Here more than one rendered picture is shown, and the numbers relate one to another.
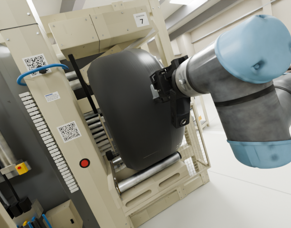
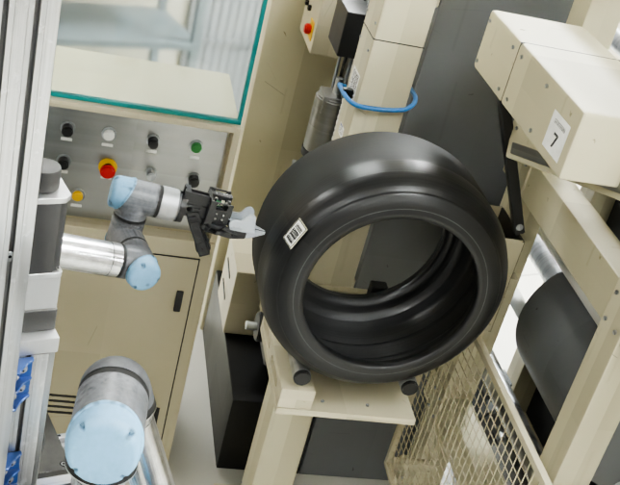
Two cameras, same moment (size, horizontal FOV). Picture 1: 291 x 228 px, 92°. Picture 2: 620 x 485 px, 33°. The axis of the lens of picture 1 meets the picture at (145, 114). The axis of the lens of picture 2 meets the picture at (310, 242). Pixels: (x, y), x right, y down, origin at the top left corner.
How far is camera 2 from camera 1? 2.52 m
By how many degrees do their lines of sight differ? 85
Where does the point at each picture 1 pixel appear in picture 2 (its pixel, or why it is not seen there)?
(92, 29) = (507, 73)
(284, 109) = (113, 232)
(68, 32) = (491, 46)
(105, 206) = not seen: hidden behind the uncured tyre
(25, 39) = (363, 48)
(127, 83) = (281, 188)
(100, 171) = not seen: hidden behind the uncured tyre
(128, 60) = (317, 170)
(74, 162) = not seen: hidden behind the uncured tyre
